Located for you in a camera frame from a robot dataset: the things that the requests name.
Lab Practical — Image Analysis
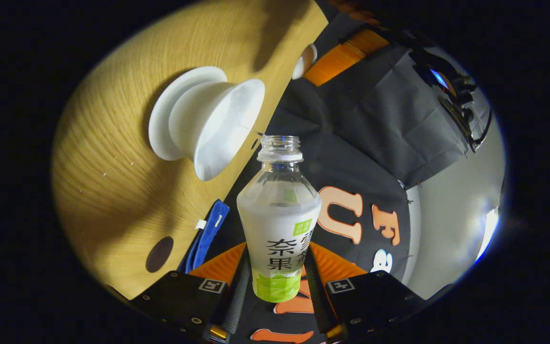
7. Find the blue cloth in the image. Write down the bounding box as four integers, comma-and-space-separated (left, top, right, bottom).
178, 199, 231, 274

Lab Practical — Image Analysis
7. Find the white saucer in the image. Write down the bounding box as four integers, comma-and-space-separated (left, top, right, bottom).
148, 66, 228, 161

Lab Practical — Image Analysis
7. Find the white teacup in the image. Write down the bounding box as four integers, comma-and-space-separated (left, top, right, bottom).
169, 79, 266, 182

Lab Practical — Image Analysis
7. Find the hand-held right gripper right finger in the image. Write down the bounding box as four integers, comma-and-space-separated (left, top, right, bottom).
304, 241, 423, 341

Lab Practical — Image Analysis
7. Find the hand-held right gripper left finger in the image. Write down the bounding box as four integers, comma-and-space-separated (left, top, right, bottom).
132, 241, 251, 344

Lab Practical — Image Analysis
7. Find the clear water bottle white label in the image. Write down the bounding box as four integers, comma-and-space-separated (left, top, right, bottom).
236, 135, 322, 303

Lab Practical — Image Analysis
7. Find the dark round coaster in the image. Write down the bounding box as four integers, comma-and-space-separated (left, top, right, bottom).
146, 236, 174, 273

